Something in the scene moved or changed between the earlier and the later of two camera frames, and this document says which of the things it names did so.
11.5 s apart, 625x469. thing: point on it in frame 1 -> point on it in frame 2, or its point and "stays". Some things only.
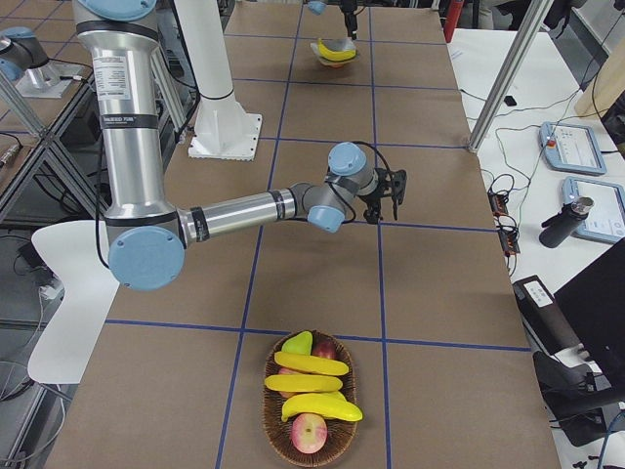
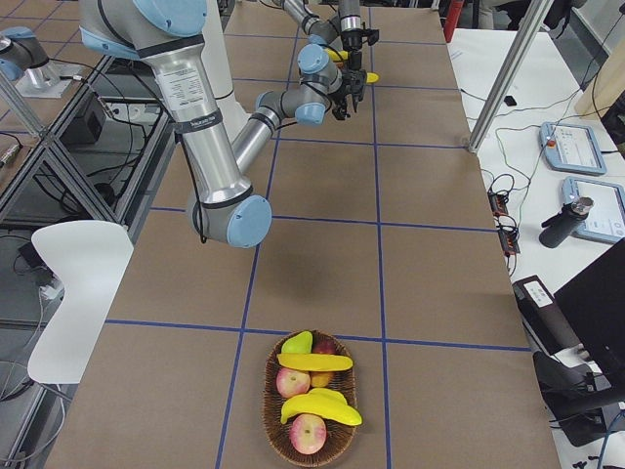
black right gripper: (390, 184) -> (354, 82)
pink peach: (309, 432) stays
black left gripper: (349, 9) -> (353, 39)
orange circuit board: (509, 236) stays
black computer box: (543, 317) stays
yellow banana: (335, 55) stays
